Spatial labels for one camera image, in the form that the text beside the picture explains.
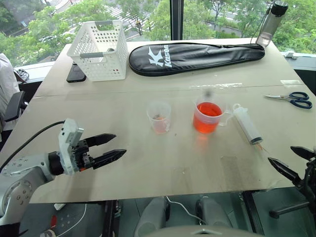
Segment black smartphone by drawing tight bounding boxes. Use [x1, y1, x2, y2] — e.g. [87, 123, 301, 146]
[66, 62, 87, 83]

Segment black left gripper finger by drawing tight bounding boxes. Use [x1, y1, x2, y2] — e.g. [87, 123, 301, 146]
[91, 149, 127, 170]
[86, 133, 117, 148]

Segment clear black-capped water bottle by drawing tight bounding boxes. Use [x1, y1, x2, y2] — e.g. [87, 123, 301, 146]
[250, 0, 289, 48]

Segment black office chair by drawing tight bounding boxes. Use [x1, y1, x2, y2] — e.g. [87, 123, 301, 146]
[4, 90, 28, 123]

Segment small clear measuring cup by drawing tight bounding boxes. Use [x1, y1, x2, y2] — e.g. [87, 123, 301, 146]
[146, 100, 172, 135]

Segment person in white clothing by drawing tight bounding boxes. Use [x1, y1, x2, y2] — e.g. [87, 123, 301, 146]
[0, 52, 21, 143]

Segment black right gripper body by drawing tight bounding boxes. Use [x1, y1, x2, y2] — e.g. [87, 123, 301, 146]
[300, 158, 316, 198]

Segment short clear tape strip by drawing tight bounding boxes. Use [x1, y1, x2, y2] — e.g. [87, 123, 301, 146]
[279, 79, 300, 87]

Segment clear plastic syringe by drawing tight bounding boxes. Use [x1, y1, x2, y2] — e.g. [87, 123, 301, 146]
[232, 103, 271, 157]

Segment blue-handled scissors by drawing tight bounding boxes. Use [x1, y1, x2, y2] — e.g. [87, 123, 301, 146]
[264, 91, 313, 110]

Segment black table leg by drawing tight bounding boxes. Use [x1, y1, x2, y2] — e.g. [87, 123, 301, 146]
[101, 200, 117, 237]
[241, 191, 265, 236]

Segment black chair base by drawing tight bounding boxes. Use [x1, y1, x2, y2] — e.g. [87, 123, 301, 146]
[269, 200, 311, 219]

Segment black racket cover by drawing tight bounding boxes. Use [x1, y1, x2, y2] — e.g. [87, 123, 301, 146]
[127, 42, 266, 77]

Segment thin white cable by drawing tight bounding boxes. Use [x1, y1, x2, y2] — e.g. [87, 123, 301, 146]
[165, 195, 206, 226]

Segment grey rounded robot leg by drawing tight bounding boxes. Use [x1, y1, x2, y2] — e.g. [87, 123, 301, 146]
[196, 196, 233, 229]
[133, 196, 171, 237]

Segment white perforated plastic basket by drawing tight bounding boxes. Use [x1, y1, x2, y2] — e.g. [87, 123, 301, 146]
[67, 19, 128, 82]

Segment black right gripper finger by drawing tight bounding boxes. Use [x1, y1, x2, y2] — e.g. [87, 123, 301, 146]
[290, 146, 316, 161]
[268, 157, 303, 190]

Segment grey rounded robot torso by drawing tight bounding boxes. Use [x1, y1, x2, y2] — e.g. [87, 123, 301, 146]
[150, 225, 250, 237]

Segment long clear tape strip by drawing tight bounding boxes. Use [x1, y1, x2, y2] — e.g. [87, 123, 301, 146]
[189, 82, 244, 90]

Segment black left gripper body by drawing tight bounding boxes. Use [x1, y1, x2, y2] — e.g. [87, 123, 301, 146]
[71, 139, 96, 172]

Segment black window frame post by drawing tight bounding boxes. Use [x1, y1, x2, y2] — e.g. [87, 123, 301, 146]
[169, 0, 185, 41]

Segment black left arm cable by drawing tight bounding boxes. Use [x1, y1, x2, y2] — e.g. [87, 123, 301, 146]
[0, 120, 66, 171]

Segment large cup with orange liquid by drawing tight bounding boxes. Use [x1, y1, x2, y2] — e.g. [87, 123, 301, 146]
[192, 96, 234, 135]

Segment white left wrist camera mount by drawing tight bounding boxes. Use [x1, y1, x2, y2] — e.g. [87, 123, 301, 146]
[58, 118, 84, 176]

